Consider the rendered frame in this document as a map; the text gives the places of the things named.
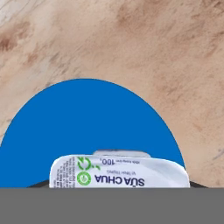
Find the white yogurt container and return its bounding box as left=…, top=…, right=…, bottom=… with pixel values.
left=48, top=154, right=191, bottom=189
left=92, top=149, right=152, bottom=159

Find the blue round plate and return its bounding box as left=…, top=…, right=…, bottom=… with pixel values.
left=0, top=78, right=186, bottom=189

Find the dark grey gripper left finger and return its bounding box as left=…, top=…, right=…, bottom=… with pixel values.
left=27, top=179, right=51, bottom=189

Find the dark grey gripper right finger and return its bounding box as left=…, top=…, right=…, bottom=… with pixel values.
left=189, top=180, right=209, bottom=189

